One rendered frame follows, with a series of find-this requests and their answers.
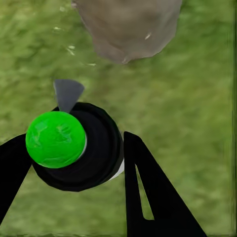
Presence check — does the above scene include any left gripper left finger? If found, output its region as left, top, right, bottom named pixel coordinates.
left=0, top=134, right=32, bottom=224

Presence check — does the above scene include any pesticide atomizer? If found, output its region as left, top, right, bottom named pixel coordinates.
left=25, top=79, right=124, bottom=192

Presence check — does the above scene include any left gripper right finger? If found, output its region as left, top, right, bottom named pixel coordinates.
left=123, top=131, right=207, bottom=237

